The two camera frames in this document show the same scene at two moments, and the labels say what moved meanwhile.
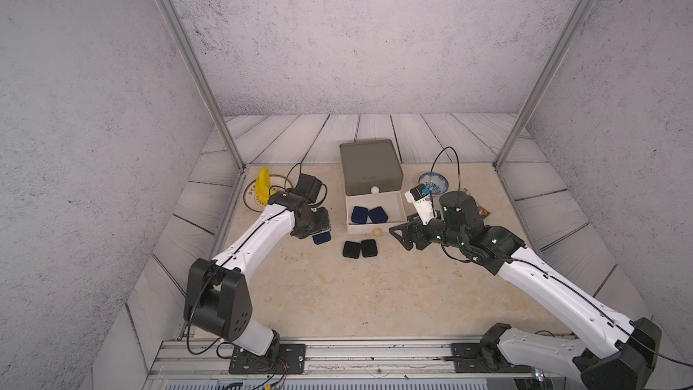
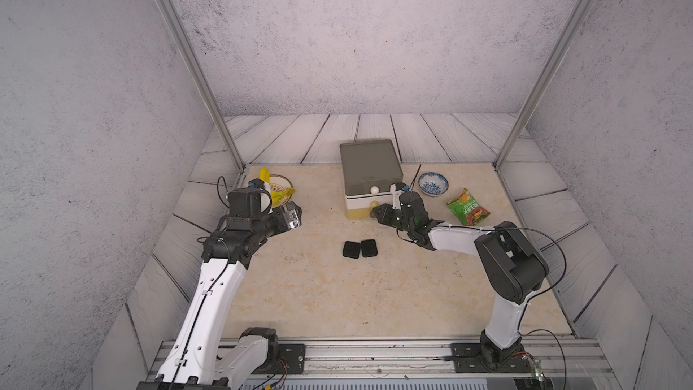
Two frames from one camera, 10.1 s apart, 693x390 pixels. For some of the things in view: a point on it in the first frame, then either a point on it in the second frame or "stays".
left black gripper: (324, 224) -> (282, 223)
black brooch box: (351, 249) stays
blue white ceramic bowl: (438, 183) stays
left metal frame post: (189, 51) stays
